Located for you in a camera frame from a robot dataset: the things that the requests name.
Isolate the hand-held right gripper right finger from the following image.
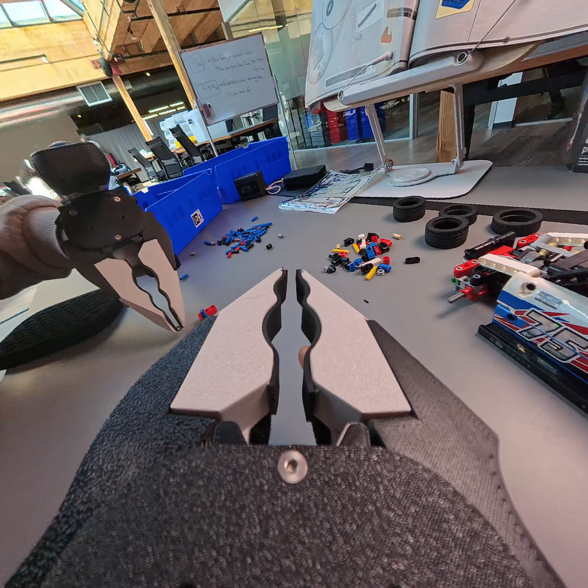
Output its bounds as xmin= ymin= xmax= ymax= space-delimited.
xmin=295 ymin=269 xmax=413 ymax=447

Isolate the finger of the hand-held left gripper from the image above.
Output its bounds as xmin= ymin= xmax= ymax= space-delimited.
xmin=94 ymin=256 xmax=180 ymax=332
xmin=133 ymin=213 xmax=187 ymax=330

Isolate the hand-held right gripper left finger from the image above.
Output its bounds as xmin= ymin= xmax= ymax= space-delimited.
xmin=170 ymin=269 xmax=288 ymax=445

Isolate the person's left forearm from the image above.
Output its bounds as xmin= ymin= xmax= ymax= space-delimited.
xmin=0 ymin=195 xmax=106 ymax=300

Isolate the pile of blue lego pins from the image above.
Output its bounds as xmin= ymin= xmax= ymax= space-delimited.
xmin=204 ymin=222 xmax=273 ymax=256

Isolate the pile of mixed lego pieces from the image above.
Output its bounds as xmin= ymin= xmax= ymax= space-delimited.
xmin=323 ymin=232 xmax=405 ymax=281

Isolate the black lego tire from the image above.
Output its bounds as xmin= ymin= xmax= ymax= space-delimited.
xmin=439 ymin=203 xmax=478 ymax=226
xmin=425 ymin=215 xmax=469 ymax=250
xmin=393 ymin=196 xmax=426 ymax=223
xmin=491 ymin=208 xmax=544 ymax=237

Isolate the lego race car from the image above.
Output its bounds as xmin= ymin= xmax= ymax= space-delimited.
xmin=448 ymin=231 xmax=588 ymax=414

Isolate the lego instruction booklet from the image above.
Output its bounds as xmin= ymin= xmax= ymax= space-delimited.
xmin=304 ymin=0 xmax=588 ymax=107

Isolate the blue plastic crate with tag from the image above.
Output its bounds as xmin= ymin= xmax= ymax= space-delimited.
xmin=131 ymin=169 xmax=224 ymax=255

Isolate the black office chair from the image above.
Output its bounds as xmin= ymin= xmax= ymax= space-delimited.
xmin=127 ymin=147 xmax=158 ymax=183
xmin=169 ymin=124 xmax=204 ymax=162
xmin=145 ymin=136 xmax=184 ymax=181

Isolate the black textured pad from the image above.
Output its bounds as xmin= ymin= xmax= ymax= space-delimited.
xmin=0 ymin=289 xmax=125 ymax=370

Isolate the black square device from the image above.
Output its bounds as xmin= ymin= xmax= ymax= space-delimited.
xmin=233 ymin=171 xmax=268 ymax=201

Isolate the white air vent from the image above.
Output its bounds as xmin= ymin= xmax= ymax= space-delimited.
xmin=76 ymin=82 xmax=113 ymax=107

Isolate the black flat box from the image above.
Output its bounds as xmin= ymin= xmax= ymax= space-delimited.
xmin=281 ymin=165 xmax=328 ymax=190

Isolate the printed sticker sheet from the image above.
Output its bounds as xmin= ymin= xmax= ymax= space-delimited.
xmin=278 ymin=170 xmax=377 ymax=214

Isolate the white whiteboard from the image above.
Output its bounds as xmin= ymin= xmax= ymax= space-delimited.
xmin=178 ymin=32 xmax=280 ymax=128

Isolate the white book stand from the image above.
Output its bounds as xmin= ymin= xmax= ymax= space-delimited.
xmin=337 ymin=43 xmax=493 ymax=199

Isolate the stack of red blue crates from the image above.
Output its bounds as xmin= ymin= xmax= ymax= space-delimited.
xmin=317 ymin=102 xmax=387 ymax=144

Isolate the black printed box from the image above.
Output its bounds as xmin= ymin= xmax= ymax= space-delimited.
xmin=569 ymin=98 xmax=588 ymax=173

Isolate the wooden post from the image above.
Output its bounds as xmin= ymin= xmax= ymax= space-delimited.
xmin=435 ymin=89 xmax=467 ymax=164

